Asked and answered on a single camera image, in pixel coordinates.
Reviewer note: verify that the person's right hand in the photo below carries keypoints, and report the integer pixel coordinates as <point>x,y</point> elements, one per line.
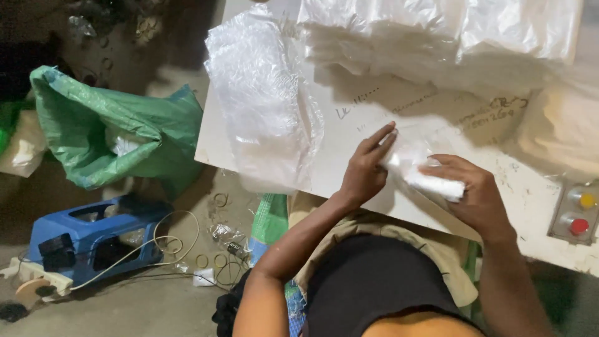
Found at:
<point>472,196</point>

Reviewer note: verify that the person's left hand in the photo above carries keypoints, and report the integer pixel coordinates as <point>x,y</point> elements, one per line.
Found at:
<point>362,173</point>

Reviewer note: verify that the person's right fingers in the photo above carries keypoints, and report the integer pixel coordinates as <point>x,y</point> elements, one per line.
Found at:
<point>442,169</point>

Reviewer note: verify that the white plastic bag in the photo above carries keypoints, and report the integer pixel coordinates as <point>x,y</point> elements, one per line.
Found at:
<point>421,173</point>

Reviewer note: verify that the person's black shirt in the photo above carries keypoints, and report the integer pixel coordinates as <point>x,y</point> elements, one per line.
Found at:
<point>374,285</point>

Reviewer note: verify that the heap of white plastic bags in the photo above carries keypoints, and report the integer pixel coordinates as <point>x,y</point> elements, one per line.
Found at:
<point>440,32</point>

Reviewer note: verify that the control box with coloured buttons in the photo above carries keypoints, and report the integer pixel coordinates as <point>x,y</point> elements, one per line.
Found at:
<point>576,214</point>

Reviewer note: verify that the green and blue woven sack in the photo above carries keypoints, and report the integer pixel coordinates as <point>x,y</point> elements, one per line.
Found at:
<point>271,252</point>

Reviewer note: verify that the pile of clear plastic bags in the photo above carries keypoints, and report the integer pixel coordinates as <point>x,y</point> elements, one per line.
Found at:
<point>262,100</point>

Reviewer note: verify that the crumpled clear plastic wrapper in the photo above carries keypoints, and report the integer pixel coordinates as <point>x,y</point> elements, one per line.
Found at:
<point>229,239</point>

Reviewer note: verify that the scattered rubber bands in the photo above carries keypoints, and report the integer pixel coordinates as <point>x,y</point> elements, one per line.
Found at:
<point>215,243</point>

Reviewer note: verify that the black cloth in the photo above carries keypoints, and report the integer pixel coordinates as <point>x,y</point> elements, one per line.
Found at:
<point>227,306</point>

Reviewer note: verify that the small white paper packet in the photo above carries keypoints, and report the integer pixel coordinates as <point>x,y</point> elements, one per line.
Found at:
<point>203,277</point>

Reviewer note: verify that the blue plastic stool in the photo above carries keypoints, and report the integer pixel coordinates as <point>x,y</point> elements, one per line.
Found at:
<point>93,238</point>

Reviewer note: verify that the black power adapter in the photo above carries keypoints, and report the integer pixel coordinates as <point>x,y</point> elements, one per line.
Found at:
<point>57,252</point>

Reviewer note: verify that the white power strip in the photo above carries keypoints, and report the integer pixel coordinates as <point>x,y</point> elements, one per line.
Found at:
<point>37,277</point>

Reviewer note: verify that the round wooden disc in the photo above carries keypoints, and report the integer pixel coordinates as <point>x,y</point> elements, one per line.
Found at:
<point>30,292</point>

